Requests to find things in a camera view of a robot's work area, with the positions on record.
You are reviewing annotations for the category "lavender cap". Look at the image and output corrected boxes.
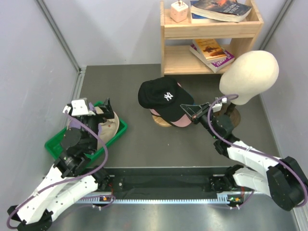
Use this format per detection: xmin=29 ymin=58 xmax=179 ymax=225
xmin=67 ymin=98 xmax=102 ymax=135

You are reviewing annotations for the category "light pink baseball cap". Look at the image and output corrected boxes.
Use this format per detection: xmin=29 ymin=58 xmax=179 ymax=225
xmin=150 ymin=80 xmax=191 ymax=128

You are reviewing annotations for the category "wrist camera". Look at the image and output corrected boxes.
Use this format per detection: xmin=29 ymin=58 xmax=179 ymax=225
xmin=211 ymin=97 xmax=228 ymax=113
xmin=63 ymin=98 xmax=89 ymax=116

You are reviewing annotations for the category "wooden hat stand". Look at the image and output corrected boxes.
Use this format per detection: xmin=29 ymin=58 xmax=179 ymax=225
xmin=152 ymin=115 xmax=172 ymax=128

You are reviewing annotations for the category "blue book under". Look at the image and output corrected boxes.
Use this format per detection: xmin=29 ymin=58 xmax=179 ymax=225
xmin=191 ymin=13 xmax=219 ymax=24

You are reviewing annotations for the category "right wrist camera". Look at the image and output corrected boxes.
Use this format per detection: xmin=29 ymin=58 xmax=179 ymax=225
xmin=211 ymin=97 xmax=228 ymax=113

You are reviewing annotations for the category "wooden shelf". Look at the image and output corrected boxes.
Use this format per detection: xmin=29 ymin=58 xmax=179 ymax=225
xmin=160 ymin=0 xmax=264 ymax=77

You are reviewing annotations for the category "purple white book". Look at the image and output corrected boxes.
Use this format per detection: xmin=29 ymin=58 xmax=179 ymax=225
xmin=189 ymin=44 xmax=235 ymax=73

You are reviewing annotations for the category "orange cover book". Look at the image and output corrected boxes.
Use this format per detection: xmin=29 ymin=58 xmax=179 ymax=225
xmin=192 ymin=38 xmax=227 ymax=62

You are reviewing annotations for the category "pink power cube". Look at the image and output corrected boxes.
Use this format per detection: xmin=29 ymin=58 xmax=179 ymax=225
xmin=170 ymin=0 xmax=189 ymax=23

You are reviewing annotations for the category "dark cover book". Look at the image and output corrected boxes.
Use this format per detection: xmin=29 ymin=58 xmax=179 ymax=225
xmin=191 ymin=0 xmax=252 ymax=23

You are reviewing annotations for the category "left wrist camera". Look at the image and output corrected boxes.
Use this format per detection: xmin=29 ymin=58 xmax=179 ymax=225
xmin=63 ymin=98 xmax=89 ymax=116

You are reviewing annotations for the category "green plastic tray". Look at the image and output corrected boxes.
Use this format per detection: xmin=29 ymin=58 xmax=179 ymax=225
xmin=45 ymin=101 xmax=128 ymax=166

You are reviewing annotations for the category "white mannequin head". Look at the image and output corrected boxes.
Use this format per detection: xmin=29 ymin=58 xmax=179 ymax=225
xmin=219 ymin=51 xmax=279 ymax=105

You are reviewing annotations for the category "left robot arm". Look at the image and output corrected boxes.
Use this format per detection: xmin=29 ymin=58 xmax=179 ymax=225
xmin=7 ymin=98 xmax=115 ymax=231

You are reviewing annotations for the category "blue baseball cap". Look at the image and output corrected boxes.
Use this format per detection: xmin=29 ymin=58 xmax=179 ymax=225
xmin=188 ymin=95 xmax=194 ymax=104

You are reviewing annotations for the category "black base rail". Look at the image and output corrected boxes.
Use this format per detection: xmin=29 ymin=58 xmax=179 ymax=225
xmin=95 ymin=167 xmax=241 ymax=200

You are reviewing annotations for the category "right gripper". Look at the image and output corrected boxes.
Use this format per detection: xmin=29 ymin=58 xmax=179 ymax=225
xmin=181 ymin=103 xmax=220 ymax=140

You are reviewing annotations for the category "dark mannequin stand base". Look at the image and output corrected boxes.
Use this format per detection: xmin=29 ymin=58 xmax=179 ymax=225
xmin=214 ymin=103 xmax=241 ymax=127

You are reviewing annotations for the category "black hat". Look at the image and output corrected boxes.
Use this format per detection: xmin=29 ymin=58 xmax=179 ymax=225
xmin=138 ymin=77 xmax=194 ymax=122

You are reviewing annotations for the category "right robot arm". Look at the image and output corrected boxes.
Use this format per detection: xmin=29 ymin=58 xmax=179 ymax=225
xmin=180 ymin=103 xmax=308 ymax=211

